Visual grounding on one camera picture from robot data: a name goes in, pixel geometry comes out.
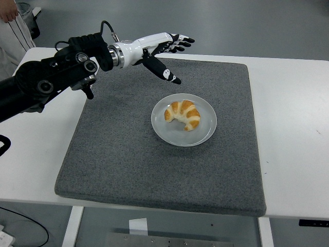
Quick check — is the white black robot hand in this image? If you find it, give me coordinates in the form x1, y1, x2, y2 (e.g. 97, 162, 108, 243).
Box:
119, 32, 195, 85

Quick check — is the golden croissant bread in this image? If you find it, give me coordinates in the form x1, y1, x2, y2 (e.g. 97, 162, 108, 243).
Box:
164, 100, 201, 132

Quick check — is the round pale grey plate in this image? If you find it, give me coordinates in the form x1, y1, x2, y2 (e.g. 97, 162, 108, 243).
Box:
150, 93, 218, 147

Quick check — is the grey felt mat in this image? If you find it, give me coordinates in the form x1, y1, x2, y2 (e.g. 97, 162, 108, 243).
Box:
54, 57, 267, 217

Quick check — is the person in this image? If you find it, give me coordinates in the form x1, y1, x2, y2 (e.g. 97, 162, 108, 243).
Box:
0, 0, 36, 78

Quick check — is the white tape strip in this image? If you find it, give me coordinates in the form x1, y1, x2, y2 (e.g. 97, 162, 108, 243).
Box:
129, 218, 149, 235

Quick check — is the white table leg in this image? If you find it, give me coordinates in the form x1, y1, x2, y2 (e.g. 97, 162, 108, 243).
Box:
61, 205, 85, 247
258, 217, 275, 247

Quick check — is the white power strip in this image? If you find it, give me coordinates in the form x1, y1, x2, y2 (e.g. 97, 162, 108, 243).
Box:
0, 225, 15, 247

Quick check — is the black table control panel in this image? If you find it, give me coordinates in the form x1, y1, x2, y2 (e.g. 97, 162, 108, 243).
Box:
299, 219, 329, 227

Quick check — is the black floor cable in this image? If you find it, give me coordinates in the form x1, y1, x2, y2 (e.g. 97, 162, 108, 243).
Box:
0, 206, 50, 247

